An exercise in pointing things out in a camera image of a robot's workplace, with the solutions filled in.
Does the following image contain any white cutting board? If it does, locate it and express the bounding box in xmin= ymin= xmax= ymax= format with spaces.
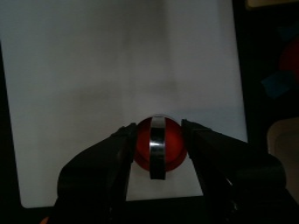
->
xmin=0 ymin=0 xmax=248 ymax=209

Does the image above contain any red plastic cup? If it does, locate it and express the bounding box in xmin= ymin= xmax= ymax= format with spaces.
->
xmin=278 ymin=38 xmax=299 ymax=80

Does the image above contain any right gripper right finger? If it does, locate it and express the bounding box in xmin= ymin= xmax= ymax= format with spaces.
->
xmin=180 ymin=118 xmax=299 ymax=224

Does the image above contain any red dough disc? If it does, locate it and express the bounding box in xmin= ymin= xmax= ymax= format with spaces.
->
xmin=135 ymin=116 xmax=187 ymax=173

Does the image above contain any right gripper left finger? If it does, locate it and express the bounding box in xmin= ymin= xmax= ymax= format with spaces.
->
xmin=45 ymin=122 xmax=140 ymax=224

